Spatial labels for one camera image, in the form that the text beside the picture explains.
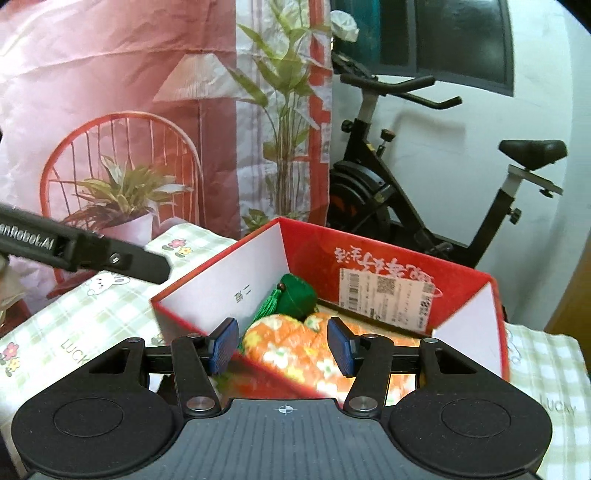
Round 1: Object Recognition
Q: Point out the red strawberry cardboard box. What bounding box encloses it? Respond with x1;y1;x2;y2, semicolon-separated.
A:
151;219;509;398

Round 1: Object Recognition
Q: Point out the orange floral soft item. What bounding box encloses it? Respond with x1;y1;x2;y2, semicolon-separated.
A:
241;311;424;407

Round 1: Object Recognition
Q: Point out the dark window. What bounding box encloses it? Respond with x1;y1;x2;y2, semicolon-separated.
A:
331;0;514;96

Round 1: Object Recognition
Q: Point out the black exercise bike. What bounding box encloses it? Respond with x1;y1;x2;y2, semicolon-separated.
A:
327;50;569;273

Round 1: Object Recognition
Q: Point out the wooden door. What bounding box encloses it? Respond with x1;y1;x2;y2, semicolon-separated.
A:
545;258;591;346

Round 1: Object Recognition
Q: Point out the green tasselled pouch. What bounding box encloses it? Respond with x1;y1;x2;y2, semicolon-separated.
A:
249;273;318;324

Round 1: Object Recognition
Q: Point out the pink printed backdrop cloth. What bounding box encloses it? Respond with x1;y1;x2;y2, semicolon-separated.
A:
0;0;335;315

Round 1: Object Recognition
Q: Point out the green checkered tablecloth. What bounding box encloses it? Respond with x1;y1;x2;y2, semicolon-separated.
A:
1;220;590;479

